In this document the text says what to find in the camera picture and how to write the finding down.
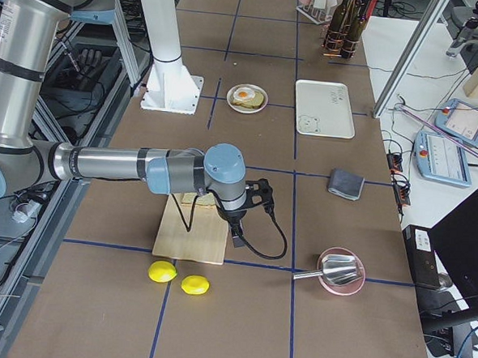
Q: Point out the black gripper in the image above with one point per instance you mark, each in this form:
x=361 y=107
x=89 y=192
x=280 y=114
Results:
x=233 y=217

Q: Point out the toast bread slice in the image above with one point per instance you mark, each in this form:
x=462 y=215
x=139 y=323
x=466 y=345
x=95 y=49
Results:
x=206 y=200

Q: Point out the white round plate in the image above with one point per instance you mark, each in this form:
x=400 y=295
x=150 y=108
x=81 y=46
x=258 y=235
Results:
x=240 y=109

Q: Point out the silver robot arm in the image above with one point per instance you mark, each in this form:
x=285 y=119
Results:
x=27 y=32

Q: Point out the white bear tray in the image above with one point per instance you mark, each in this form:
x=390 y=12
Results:
x=323 y=109

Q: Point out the wooden cutting board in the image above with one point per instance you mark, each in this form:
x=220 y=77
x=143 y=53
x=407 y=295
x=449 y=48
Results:
x=191 y=232

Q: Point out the yellow lemon right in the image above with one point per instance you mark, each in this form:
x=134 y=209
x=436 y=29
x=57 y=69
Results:
x=195 y=285

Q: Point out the yellow lemon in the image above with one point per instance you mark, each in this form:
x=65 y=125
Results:
x=162 y=271
x=195 y=285

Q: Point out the yellow lemon left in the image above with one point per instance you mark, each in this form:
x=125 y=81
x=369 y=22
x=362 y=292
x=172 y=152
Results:
x=162 y=271

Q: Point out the metal scoop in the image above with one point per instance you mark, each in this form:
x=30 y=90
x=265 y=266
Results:
x=335 y=269

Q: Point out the grey folded cloth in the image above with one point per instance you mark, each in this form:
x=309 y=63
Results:
x=345 y=184

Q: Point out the pink bowl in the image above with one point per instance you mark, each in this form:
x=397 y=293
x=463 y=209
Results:
x=347 y=289

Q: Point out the bread slice on plate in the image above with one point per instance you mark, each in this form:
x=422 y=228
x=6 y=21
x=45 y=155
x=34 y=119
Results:
x=256 y=102

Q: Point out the fried egg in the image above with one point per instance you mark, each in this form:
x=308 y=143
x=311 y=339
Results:
x=243 y=94

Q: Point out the dark wine bottle left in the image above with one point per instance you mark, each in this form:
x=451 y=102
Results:
x=342 y=15

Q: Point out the dark wine bottle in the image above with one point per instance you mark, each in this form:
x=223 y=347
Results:
x=342 y=15
x=362 y=10

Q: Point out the blue teach pendant near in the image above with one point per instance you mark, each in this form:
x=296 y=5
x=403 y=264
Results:
x=440 y=160

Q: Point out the blue teach pendant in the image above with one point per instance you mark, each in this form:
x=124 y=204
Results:
x=440 y=160
x=460 y=120

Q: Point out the dark wine bottle right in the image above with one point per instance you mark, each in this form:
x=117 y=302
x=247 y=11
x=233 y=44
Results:
x=362 y=10

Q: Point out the black laptop computer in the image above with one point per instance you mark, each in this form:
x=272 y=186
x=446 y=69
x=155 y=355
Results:
x=454 y=241

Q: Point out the blue teach pendant far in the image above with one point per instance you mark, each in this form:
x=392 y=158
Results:
x=460 y=120

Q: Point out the black camera mount wrist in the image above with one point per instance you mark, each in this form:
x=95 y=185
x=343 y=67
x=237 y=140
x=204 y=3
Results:
x=259 y=193

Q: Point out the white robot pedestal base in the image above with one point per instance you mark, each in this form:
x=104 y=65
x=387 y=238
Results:
x=170 y=86

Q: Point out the copper wire bottle rack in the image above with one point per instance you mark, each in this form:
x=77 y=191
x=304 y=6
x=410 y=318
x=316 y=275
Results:
x=340 y=43

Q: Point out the white wire cup rack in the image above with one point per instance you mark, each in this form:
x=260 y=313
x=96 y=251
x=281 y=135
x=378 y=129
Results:
x=318 y=11

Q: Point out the aluminium frame post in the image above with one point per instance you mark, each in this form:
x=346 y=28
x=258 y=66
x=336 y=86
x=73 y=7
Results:
x=429 y=18

